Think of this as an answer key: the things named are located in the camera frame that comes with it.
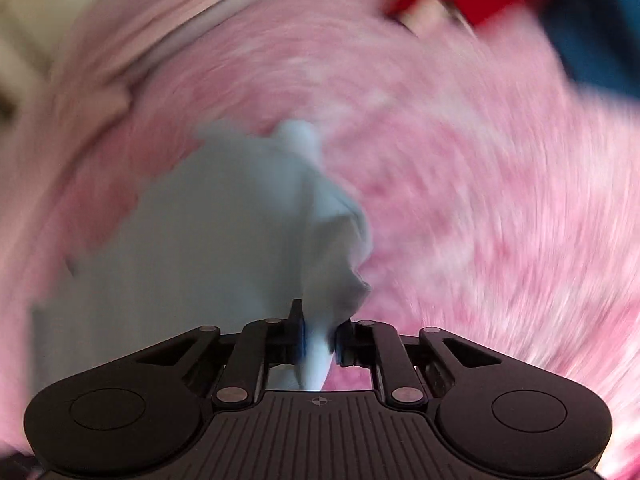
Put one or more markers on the pink floral blanket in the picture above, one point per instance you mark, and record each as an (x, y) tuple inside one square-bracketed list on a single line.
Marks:
[(475, 210)]

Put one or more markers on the blue sweater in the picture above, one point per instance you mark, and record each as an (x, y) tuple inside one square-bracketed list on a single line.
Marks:
[(600, 35)]

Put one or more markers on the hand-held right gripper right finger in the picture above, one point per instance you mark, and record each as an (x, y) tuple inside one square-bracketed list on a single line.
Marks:
[(342, 342)]

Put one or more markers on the light blue sweatshirt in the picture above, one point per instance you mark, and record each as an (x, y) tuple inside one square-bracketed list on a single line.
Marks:
[(200, 240)]

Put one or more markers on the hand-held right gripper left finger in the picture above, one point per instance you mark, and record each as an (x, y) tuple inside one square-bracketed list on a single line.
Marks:
[(299, 330)]

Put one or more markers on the lilac pillow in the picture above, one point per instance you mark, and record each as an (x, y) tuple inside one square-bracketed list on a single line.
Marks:
[(125, 35)]

